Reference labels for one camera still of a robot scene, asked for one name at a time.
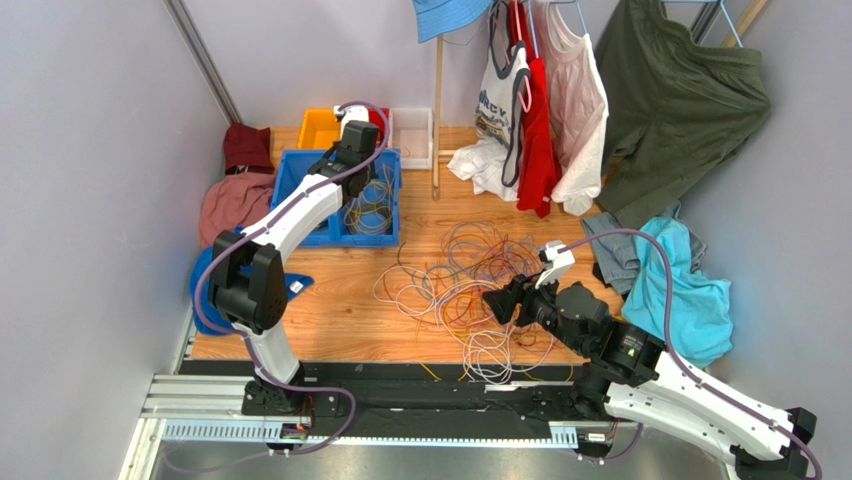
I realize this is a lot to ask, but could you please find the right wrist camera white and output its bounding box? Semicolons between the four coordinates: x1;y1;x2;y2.
535;240;575;289

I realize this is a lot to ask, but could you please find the wooden rack pole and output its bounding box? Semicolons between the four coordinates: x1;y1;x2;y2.
431;34;444;201

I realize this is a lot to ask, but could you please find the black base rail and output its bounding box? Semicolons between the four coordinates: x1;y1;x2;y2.
177;360;614;440

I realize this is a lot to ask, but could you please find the dark red cloth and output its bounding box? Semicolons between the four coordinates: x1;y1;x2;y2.
223;123;274;175

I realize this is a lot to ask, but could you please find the white printed shirt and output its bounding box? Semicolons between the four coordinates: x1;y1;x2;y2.
447;1;532;202

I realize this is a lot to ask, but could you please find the yellow cable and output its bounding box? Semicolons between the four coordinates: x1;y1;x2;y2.
342;162;397;236

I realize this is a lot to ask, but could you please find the grey coiled cable right bin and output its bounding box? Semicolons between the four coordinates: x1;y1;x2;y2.
348;200;395;237

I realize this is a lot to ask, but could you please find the red small bin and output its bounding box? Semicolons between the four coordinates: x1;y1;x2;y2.
368;107;390;146

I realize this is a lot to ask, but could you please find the yellow small bin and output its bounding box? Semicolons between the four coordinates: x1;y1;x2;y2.
297;108;341;150

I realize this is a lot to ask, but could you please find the red garment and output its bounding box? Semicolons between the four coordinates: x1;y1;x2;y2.
507;1;561;218

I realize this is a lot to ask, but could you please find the olive green shirt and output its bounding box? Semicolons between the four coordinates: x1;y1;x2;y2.
594;1;772;229

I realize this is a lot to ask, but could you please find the blue bucket hat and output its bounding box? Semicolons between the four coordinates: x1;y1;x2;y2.
412;0;492;43

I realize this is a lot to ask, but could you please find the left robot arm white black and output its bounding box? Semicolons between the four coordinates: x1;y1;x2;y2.
198;120;384;393

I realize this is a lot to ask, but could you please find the blue double bin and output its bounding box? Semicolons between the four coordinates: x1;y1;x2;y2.
270;149;402;248

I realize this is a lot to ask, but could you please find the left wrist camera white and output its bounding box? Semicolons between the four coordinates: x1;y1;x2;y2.
333;104;369;129

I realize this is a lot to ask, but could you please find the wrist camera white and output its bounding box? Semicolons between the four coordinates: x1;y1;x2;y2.
535;240;575;289
333;104;369;129

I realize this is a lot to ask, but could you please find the pink tank top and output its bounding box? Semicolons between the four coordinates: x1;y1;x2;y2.
532;1;609;216

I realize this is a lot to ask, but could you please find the grey cloth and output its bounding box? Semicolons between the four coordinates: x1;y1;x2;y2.
581;201;707;300

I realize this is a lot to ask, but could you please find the white small bin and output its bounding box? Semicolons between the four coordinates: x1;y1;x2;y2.
389;107;434;170

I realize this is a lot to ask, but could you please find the blue cloth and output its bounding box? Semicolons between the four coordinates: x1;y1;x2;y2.
188;229;314;336

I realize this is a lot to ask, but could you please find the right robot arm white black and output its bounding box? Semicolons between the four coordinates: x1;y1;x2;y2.
482;275;816;479

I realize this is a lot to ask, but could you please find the tangled coloured cable pile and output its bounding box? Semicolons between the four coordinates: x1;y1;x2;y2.
372;220;574;384

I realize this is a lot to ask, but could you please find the metal corner post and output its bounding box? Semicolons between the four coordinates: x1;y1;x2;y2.
163;0;243;124

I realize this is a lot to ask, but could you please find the pink cloth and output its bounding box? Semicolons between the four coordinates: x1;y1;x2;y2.
198;172;276;249

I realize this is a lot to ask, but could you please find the cyan cloth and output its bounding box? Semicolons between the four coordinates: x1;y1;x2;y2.
621;217;734;368

